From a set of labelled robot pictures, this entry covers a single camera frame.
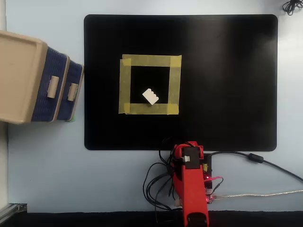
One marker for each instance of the white cube block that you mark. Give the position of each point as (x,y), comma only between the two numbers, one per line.
(149,96)

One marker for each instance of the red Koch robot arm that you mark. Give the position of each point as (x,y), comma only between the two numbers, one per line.
(191,189)

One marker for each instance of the black robot base board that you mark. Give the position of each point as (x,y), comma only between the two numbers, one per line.
(209,160)

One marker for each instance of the beige plastic drawer cabinet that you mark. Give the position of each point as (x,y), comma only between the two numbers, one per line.
(16,78)

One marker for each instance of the yellow masking tape strip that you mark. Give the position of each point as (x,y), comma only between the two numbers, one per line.
(174,85)
(124,87)
(151,60)
(149,108)

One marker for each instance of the black rectangular mat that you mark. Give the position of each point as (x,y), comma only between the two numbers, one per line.
(225,82)

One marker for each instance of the aluminium profile rail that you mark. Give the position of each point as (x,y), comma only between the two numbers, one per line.
(14,208)

